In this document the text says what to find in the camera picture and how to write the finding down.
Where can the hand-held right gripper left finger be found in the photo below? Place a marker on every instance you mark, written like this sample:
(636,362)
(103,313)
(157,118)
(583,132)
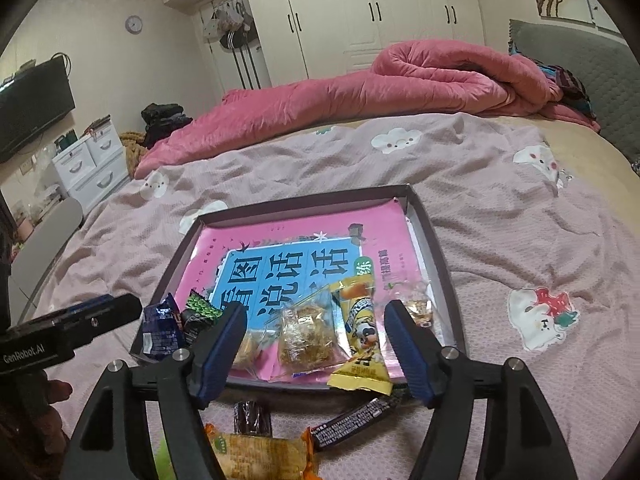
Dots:
(220,355)

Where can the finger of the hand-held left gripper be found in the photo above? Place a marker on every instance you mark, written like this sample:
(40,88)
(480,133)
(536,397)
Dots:
(90,304)
(105,317)

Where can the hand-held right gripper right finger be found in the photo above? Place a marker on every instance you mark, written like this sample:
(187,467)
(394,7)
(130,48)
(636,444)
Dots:
(412,355)

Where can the clear pastry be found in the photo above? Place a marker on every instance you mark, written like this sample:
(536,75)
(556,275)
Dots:
(252,350)
(305,335)

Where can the round snack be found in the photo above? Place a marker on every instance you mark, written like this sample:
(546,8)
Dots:
(420,310)

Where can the black and green snack packet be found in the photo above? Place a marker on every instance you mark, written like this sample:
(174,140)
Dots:
(200,310)

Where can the yellow snack packet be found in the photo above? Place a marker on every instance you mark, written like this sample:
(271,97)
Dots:
(362,340)

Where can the blue snack packet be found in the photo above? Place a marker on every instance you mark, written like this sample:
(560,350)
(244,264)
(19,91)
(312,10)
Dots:
(160,330)

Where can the dark shallow cardboard box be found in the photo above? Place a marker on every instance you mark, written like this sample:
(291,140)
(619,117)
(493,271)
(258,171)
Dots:
(300,208)

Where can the person's left hand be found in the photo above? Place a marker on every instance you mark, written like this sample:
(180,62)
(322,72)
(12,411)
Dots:
(59,395)

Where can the dark brown small packet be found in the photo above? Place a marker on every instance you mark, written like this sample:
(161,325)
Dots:
(252,417)

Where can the black snack bar packet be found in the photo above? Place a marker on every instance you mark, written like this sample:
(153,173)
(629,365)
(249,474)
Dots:
(350,420)

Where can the orange cracker packet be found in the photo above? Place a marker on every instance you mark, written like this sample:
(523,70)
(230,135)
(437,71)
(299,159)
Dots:
(260,455)

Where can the pink and blue book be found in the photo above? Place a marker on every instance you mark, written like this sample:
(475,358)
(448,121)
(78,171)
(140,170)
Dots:
(280,265)

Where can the lime green packet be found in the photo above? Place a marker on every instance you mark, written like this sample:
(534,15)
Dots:
(164,462)

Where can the white drawer cabinet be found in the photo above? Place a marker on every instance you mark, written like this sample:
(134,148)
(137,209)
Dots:
(92,170)

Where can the brown knitted blanket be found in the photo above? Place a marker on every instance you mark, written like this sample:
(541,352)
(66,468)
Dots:
(132,152)

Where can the pink printed blanket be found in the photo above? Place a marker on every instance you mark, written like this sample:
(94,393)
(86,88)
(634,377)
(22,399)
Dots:
(500,220)

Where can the dark green box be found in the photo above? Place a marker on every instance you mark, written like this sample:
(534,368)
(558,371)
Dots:
(66,142)

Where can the dark clothes pile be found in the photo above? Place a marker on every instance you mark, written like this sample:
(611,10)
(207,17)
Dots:
(165,120)

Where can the pink quilt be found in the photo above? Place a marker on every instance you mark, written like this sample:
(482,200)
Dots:
(325,95)

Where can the beige bed sheet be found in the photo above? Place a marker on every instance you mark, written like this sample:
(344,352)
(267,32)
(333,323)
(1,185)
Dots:
(590,145)

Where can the colourful striped clothes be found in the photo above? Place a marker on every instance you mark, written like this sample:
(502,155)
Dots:
(565,82)

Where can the hanging bags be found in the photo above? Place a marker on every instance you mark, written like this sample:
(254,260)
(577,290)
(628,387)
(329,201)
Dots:
(227,22)

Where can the grey padded headboard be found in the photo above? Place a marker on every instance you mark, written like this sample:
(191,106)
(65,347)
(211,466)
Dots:
(605,70)

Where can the wall-mounted black television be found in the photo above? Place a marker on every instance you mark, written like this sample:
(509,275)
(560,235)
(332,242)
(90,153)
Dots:
(35,105)

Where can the round wall clock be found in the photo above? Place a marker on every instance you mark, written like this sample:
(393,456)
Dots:
(134,24)

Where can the pale wall painting panel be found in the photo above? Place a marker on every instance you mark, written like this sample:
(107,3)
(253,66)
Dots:
(602,10)

